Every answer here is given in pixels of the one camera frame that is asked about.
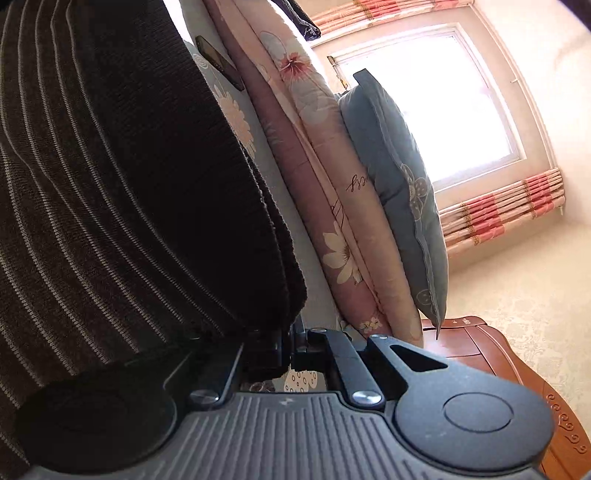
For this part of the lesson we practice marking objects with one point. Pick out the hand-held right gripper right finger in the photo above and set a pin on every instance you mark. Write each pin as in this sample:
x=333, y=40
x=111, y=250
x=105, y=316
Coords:
x=323, y=346

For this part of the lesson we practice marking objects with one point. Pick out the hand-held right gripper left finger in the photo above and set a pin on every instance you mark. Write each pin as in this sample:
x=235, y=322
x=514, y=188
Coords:
x=221, y=374

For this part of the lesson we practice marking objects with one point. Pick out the grey striped knit sweater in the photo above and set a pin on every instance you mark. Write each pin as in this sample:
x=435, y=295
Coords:
x=115, y=184

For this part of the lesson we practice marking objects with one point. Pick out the blue-grey printed pillow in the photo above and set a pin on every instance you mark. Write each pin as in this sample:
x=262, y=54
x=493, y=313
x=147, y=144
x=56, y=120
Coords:
x=401, y=184

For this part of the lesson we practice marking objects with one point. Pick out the pink floral folded quilt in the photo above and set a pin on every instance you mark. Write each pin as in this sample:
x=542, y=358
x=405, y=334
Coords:
x=314, y=161

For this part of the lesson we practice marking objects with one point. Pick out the wooden headboard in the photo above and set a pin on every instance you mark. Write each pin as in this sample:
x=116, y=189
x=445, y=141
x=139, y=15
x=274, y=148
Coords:
x=517, y=369

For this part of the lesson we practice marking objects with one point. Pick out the window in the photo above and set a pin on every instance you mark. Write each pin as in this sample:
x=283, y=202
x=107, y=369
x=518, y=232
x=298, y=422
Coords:
x=438, y=101

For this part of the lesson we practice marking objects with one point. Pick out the dark smartphone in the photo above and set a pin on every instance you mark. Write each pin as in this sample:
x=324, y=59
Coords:
x=219, y=60

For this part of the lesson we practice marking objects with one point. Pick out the black garment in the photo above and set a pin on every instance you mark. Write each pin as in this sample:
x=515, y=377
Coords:
x=304, y=18

